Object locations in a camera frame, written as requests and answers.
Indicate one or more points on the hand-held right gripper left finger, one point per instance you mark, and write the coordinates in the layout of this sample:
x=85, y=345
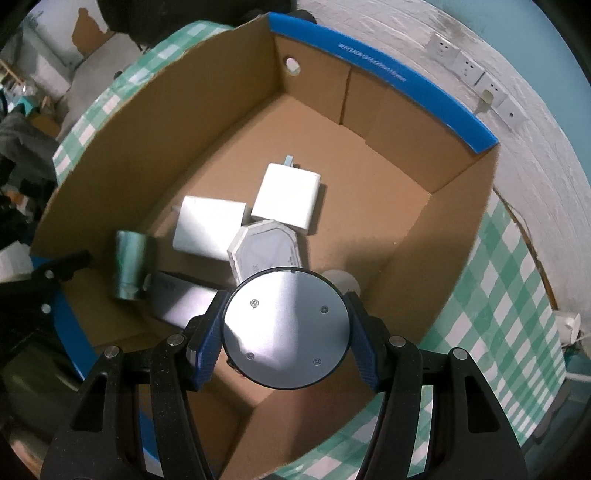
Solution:
x=210, y=341

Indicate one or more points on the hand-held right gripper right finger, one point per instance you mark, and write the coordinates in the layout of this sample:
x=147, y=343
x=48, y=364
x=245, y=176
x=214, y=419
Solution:
x=364, y=341

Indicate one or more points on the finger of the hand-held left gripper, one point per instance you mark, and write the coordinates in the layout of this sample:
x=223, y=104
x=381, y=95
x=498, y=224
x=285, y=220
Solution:
x=60, y=267

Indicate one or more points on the white oval earbud case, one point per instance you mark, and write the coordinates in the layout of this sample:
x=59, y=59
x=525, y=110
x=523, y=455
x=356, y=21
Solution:
x=344, y=279

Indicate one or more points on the teal metal cylinder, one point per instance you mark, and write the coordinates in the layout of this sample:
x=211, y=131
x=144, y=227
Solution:
x=129, y=267

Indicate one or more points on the round grey disc device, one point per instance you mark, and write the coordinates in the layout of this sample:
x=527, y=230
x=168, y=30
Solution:
x=286, y=327

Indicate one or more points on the white octagonal device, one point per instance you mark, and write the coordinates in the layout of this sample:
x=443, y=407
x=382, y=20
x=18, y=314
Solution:
x=265, y=247

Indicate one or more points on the large white wall charger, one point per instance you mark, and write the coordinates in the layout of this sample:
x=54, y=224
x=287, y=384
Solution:
x=207, y=226

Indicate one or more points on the small white wall charger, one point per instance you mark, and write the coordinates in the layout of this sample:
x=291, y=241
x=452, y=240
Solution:
x=286, y=198

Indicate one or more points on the blue cardboard box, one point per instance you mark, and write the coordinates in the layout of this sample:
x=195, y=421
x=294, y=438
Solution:
x=392, y=161

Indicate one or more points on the grey fleece cloth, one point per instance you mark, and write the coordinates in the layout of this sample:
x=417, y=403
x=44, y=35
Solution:
x=21, y=143

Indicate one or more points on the green checkered tablecloth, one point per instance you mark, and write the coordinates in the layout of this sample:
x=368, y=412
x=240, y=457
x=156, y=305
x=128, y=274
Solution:
x=498, y=286

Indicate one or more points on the white electric kettle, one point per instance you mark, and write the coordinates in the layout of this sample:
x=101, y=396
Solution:
x=569, y=325

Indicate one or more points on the white single-hole wall plate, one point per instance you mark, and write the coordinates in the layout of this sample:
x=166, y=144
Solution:
x=512, y=110

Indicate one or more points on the white wall socket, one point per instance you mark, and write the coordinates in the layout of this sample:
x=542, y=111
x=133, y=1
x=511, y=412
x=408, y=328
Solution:
x=441, y=46
x=494, y=83
x=467, y=64

